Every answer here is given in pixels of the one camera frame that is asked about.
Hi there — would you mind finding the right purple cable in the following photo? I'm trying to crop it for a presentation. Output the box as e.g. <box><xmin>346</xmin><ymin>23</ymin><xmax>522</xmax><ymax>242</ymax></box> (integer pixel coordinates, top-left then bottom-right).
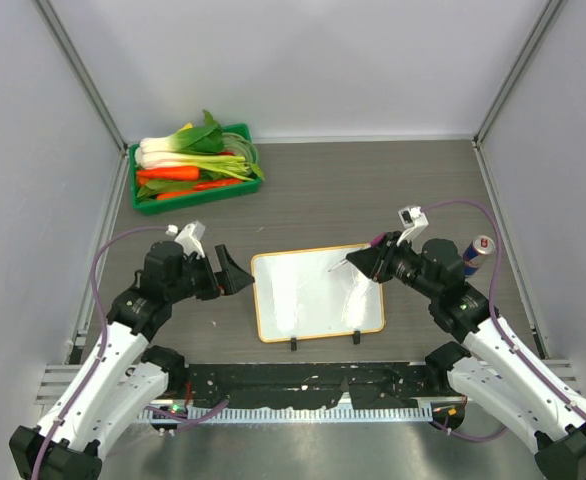
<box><xmin>420</xmin><ymin>199</ymin><xmax>586</xmax><ymax>444</ymax></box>

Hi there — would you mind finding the bok choy toy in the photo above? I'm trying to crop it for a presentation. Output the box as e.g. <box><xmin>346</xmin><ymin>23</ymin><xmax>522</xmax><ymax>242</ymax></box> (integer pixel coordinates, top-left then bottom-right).
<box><xmin>139</xmin><ymin>110</ymin><xmax>224</xmax><ymax>155</ymax></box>

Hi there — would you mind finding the green onion toy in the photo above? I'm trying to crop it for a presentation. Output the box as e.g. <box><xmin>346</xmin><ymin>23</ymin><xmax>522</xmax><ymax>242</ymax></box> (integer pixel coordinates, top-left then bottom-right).
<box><xmin>133</xmin><ymin>150</ymin><xmax>264</xmax><ymax>181</ymax></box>

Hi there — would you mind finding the orange carrot toy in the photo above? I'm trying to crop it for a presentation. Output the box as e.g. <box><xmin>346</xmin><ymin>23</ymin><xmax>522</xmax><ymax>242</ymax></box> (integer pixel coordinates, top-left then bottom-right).
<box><xmin>156</xmin><ymin>190</ymin><xmax>197</xmax><ymax>201</ymax></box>
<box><xmin>136</xmin><ymin>166</ymin><xmax>200</xmax><ymax>181</ymax></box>

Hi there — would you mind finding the pink capped marker pen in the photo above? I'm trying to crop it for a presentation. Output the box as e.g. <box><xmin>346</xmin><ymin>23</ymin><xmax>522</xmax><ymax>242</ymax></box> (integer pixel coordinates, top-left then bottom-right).
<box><xmin>327</xmin><ymin>232</ymin><xmax>388</xmax><ymax>274</ymax></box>

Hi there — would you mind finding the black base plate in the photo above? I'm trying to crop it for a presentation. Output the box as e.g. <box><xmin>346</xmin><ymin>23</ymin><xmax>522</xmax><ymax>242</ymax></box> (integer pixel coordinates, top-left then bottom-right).
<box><xmin>154</xmin><ymin>362</ymin><xmax>463</xmax><ymax>410</ymax></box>

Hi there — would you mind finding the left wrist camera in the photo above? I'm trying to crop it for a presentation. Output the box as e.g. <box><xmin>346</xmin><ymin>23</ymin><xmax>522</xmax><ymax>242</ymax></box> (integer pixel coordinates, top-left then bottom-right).
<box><xmin>166</xmin><ymin>220</ymin><xmax>206</xmax><ymax>258</ymax></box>

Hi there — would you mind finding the white cable duct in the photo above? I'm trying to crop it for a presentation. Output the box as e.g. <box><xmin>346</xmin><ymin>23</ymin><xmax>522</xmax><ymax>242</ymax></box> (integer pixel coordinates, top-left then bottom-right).
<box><xmin>142</xmin><ymin>404</ymin><xmax>433</xmax><ymax>425</ymax></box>

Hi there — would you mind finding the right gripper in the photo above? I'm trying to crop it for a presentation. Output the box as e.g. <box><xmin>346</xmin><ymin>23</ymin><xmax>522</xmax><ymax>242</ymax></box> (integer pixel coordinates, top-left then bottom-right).
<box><xmin>347</xmin><ymin>230</ymin><xmax>441</xmax><ymax>300</ymax></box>

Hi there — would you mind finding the green vegetable tray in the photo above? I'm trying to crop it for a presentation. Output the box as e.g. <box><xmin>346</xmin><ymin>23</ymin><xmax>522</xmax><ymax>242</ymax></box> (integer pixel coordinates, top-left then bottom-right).
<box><xmin>128</xmin><ymin>123</ymin><xmax>265</xmax><ymax>216</ymax></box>

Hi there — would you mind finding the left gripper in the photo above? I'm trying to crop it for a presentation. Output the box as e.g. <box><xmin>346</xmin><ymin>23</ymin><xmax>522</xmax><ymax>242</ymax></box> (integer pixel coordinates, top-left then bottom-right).
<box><xmin>166</xmin><ymin>244</ymin><xmax>253</xmax><ymax>303</ymax></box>

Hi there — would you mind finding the red chili toy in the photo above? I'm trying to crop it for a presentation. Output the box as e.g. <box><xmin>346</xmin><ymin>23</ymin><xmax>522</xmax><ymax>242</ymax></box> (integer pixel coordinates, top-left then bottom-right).
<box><xmin>193</xmin><ymin>178</ymin><xmax>243</xmax><ymax>191</ymax></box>

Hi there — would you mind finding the yellow framed whiteboard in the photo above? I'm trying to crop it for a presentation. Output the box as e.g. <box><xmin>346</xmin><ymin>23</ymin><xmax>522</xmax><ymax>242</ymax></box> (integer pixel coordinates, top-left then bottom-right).
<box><xmin>251</xmin><ymin>244</ymin><xmax>386</xmax><ymax>343</ymax></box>

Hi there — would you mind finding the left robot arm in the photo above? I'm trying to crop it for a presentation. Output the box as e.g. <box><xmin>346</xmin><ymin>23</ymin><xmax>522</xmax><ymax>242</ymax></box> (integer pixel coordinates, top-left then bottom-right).
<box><xmin>9</xmin><ymin>241</ymin><xmax>254</xmax><ymax>479</ymax></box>

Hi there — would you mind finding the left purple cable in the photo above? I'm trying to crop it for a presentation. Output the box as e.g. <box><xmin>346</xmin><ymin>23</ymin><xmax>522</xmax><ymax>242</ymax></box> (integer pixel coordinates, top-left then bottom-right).
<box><xmin>32</xmin><ymin>224</ymin><xmax>234</xmax><ymax>480</ymax></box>

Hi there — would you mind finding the purple cable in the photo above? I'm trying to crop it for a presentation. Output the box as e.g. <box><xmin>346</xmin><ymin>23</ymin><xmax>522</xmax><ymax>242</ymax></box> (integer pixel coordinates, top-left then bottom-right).
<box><xmin>420</xmin><ymin>199</ymin><xmax>586</xmax><ymax>444</ymax></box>
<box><xmin>32</xmin><ymin>224</ymin><xmax>234</xmax><ymax>480</ymax></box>

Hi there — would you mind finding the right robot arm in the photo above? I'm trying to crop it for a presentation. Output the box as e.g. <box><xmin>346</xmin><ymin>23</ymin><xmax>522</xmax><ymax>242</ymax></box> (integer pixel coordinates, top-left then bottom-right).
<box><xmin>346</xmin><ymin>232</ymin><xmax>586</xmax><ymax>479</ymax></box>

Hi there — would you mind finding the energy drink can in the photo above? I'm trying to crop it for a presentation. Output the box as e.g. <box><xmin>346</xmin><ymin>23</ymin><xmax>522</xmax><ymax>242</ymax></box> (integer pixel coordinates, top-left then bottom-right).
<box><xmin>462</xmin><ymin>235</ymin><xmax>496</xmax><ymax>278</ymax></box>

